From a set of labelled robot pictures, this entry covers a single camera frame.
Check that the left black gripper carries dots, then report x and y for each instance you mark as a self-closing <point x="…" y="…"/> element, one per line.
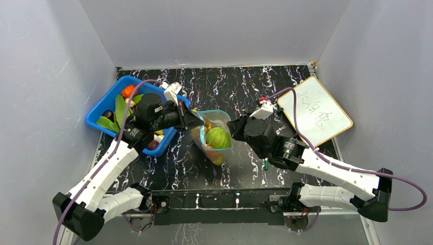
<point x="187" y="120"/>

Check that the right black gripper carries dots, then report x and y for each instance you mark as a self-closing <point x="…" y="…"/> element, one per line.
<point x="236" y="126"/>

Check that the green cabbage toy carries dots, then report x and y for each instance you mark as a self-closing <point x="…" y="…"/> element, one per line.
<point x="218" y="138"/>

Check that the clear zip top bag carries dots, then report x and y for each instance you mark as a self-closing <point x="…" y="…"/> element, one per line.
<point x="211" y="118"/>

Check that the yellow banana toy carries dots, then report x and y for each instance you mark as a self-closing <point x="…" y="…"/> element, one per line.
<point x="217" y="159"/>

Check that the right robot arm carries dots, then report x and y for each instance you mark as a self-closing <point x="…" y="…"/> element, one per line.
<point x="352" y="188"/>

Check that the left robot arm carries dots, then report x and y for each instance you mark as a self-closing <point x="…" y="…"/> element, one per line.
<point x="101" y="179"/>

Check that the green capped white marker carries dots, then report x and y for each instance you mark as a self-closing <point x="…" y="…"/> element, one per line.
<point x="266" y="164"/>

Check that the white dry erase board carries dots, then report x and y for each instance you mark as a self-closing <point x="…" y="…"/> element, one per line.
<point x="318" y="116"/>

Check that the blue plastic bin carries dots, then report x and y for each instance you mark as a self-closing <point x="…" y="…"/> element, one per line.
<point x="107" y="102"/>

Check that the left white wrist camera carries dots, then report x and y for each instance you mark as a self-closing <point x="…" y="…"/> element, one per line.
<point x="171" y="91"/>

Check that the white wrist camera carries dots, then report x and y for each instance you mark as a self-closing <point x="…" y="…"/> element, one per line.
<point x="171" y="91"/>
<point x="264" y="111"/>

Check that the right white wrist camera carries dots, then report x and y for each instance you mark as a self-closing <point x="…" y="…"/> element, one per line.
<point x="264" y="111"/>

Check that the aluminium frame rail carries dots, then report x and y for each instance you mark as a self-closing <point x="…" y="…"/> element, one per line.
<point x="277" y="207"/>

